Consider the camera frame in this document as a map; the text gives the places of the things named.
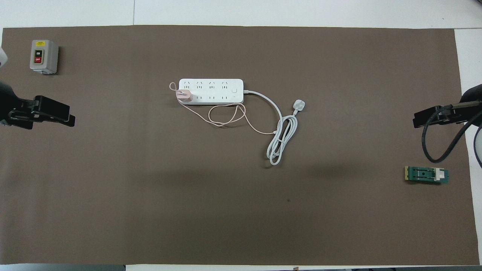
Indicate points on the pink charger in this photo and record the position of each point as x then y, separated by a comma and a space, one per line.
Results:
185, 96

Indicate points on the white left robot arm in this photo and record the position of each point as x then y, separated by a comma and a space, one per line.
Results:
2, 58

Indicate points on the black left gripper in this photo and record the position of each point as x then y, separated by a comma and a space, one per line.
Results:
9, 105

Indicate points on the brown table mat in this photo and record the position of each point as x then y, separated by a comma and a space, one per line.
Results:
226, 210

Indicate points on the grey switch box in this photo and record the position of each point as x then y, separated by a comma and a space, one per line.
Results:
44, 56

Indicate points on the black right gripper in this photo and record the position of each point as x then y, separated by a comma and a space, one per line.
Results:
473, 107

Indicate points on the green knife switch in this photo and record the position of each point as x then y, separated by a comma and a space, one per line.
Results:
425, 175

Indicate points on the white power strip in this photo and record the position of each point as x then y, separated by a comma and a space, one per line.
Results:
214, 90

